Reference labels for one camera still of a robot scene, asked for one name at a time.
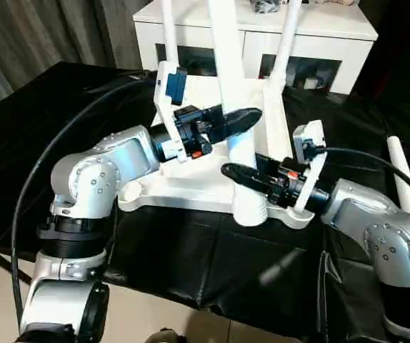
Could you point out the beige plush toy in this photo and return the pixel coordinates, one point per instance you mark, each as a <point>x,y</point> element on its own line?
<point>339,1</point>

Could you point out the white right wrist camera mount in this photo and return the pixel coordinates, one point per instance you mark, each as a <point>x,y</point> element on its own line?
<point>310,160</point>

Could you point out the white plastic table leg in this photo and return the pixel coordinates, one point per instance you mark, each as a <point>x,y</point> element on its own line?
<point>285,43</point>
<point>169,32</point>
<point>230,53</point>
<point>405,171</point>

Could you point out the white sideboard cabinet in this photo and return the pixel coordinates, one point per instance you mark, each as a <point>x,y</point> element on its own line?
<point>333,35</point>

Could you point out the black plastic bag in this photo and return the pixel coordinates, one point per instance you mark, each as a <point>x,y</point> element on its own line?
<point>265,5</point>

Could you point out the white mug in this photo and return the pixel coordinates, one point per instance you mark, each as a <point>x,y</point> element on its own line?
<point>311,83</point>

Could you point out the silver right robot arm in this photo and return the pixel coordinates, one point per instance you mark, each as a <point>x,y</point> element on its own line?
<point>380,228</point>

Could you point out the black work mat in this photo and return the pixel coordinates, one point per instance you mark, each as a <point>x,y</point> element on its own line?
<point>173,257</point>

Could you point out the white plastic table top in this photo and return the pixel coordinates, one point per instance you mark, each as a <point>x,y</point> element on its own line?
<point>190,186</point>

